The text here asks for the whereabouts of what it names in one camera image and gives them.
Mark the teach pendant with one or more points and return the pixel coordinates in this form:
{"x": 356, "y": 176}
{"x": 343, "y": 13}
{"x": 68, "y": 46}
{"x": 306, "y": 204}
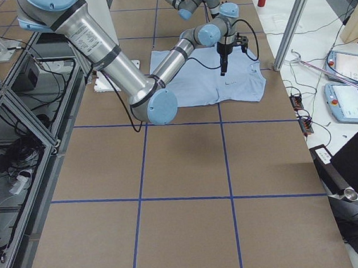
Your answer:
{"x": 342, "y": 101}
{"x": 344, "y": 63}

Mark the white pedestal column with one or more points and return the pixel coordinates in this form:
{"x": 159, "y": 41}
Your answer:
{"x": 99, "y": 10}

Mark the light blue t-shirt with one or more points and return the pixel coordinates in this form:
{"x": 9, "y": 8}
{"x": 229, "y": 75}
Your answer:
{"x": 199, "y": 82}

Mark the metal grabber stick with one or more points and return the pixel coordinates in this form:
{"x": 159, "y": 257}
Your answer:
{"x": 333, "y": 73}

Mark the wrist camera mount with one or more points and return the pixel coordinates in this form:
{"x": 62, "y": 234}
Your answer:
{"x": 242, "y": 42}

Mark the near teach pendant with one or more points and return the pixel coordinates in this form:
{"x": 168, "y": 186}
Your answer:
{"x": 342, "y": 101}

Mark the silver metal cup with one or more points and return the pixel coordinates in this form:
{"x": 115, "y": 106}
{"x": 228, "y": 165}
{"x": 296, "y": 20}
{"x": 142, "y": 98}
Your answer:
{"x": 350, "y": 195}

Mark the black box with label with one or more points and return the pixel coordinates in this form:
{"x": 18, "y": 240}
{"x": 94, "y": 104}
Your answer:
{"x": 327, "y": 172}

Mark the far teach pendant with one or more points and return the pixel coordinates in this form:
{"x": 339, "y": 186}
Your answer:
{"x": 344, "y": 63}

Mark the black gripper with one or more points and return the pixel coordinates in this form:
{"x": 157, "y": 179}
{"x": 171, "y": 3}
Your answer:
{"x": 224, "y": 49}

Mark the aluminium frame post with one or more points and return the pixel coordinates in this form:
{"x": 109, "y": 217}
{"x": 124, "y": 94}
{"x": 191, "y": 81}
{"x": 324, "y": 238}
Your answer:
{"x": 288, "y": 35}

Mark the aluminium frame cabinet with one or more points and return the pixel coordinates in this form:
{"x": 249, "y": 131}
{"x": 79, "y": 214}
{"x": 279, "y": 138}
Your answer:
{"x": 41, "y": 87}

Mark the small orange circuit board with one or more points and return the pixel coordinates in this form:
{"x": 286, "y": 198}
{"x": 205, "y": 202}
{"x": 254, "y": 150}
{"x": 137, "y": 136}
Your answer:
{"x": 296, "y": 101}

